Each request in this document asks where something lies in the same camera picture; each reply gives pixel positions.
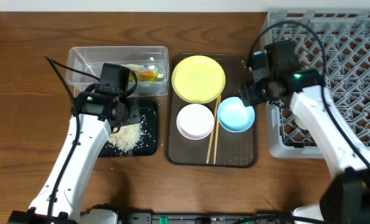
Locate brown serving tray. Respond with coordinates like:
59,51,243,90
164,54,258,168

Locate left wooden chopstick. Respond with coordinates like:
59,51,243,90
206,95,221,164

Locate pink bowl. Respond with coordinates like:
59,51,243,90
176,104,215,140

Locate pale green cup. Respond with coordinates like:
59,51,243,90
295,114,308,131

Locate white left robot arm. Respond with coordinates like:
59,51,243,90
8,91,140,223

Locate black waste tray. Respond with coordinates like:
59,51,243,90
99,100,158,157

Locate yellow plate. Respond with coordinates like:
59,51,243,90
171,55,226,104

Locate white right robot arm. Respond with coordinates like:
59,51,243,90
239,69,370,223

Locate rice and peanut shell waste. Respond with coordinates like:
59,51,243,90
107,115,149,156

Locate right wooden chopstick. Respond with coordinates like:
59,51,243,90
213,95,221,165

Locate light blue bowl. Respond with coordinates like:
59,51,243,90
217,97,255,133

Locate wooden chopstick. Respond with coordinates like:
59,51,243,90
213,95,221,165
206,95,221,164

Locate grey dishwasher rack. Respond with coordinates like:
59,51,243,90
259,9,370,158

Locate green snack wrapper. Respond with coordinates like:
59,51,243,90
125,64,158,82

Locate clear plastic waste bin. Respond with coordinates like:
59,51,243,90
66,46,169,97

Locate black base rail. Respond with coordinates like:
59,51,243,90
118,209,281,224

